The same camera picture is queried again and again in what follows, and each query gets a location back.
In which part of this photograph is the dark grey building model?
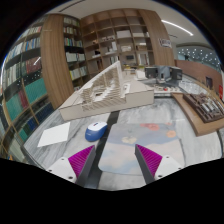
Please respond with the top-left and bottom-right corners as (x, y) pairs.
(145, 65), (182, 81)

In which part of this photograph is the pastel patterned mouse pad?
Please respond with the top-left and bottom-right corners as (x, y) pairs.
(98, 123), (185, 175)

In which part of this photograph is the white paper sheet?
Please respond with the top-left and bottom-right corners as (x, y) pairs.
(38, 122), (70, 147)

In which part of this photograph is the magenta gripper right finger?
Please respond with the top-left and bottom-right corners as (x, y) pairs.
(134, 143), (184, 185)

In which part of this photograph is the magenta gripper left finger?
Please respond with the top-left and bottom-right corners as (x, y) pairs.
(46, 144), (97, 188)

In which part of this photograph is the brown wooden site model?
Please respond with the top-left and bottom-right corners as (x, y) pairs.
(172, 93), (224, 136)

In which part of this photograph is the bookshelf full of books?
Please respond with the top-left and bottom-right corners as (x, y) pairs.
(0, 14), (88, 161)

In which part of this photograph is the white architectural building model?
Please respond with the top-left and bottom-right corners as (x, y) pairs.
(59, 61), (154, 121)

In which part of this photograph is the blue and white computer mouse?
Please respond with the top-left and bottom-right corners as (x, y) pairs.
(85, 121), (107, 141)

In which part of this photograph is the wooden display shelf unit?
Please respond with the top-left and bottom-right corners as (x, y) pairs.
(81, 8), (175, 77)

